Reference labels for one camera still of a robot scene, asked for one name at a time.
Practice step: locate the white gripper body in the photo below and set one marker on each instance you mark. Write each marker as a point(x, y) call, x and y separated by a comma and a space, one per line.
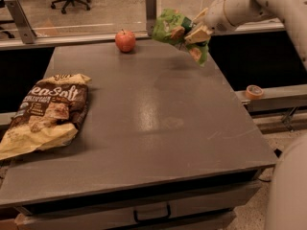
point(216, 17)

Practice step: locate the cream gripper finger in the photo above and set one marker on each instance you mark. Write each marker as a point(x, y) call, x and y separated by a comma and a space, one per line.
point(200, 16)
point(199, 34)

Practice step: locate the green rice chip bag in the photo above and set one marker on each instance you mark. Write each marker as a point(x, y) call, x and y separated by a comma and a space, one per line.
point(172, 27)

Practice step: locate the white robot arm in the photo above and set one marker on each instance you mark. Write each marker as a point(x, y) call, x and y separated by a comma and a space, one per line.
point(287, 205)

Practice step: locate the red apple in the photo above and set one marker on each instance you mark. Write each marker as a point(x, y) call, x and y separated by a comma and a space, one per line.
point(125, 41)

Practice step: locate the brown sea salt chip bag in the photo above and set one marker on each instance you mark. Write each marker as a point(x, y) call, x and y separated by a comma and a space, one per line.
point(49, 116)

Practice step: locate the orange tape roll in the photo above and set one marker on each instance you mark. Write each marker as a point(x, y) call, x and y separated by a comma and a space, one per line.
point(254, 92)

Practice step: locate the middle metal bracket post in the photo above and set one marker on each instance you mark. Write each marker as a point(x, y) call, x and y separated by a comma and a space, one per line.
point(150, 16)

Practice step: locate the metal bracket post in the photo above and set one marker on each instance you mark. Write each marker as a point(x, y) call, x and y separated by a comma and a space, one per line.
point(19, 17)
point(150, 16)

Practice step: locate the left metal bracket post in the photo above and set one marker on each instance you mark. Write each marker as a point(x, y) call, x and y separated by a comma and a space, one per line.
point(19, 17)

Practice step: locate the grey drawer with black handle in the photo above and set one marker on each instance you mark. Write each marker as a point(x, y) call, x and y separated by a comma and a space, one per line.
point(211, 210)

